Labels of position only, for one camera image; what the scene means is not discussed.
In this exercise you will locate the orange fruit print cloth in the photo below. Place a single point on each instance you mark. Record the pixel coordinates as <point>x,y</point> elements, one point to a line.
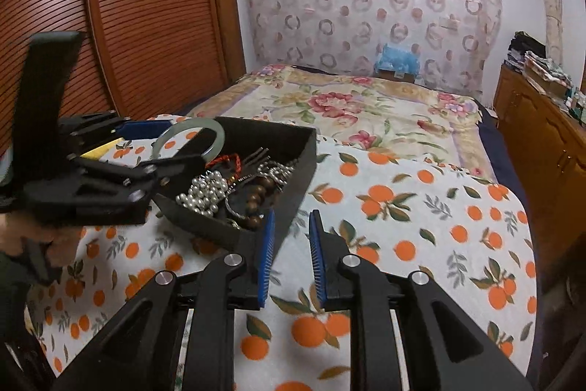
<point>412,226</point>

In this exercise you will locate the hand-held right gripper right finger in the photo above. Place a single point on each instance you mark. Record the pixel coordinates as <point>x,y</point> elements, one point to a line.
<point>317,262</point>

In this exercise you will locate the wooden louvered wardrobe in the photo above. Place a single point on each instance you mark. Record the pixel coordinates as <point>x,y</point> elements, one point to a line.
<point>151,15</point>

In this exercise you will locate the person's left hand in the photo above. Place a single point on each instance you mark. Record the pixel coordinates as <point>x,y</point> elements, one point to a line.
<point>64,246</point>

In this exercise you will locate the row of cosmetic bottles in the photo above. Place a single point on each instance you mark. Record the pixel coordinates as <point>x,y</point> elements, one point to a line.
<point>577,104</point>

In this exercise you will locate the small cardboard box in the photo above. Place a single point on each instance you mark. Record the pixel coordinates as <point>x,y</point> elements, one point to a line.
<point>397,76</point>

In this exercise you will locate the floral blanket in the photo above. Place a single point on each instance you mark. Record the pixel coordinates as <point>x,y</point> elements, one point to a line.
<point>366,116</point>

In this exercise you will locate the black box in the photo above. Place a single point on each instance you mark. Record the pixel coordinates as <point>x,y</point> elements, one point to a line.
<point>288,171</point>

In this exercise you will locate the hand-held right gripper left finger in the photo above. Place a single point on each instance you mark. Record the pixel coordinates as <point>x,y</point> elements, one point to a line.
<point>264,262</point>

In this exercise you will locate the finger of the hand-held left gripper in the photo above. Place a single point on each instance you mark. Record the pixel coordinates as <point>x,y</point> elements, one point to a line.
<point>174,165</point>
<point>142,129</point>

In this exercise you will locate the pile of folded clothes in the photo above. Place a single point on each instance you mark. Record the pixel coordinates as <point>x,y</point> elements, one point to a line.
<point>535,61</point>

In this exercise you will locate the long wooden cabinet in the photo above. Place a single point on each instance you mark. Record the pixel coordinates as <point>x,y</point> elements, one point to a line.
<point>540,153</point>

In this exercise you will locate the blue plastic bag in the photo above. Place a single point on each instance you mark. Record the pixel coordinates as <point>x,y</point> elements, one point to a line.
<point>397,57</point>

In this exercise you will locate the pale green jade bangle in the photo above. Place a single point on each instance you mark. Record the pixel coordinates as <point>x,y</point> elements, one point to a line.
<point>215,129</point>

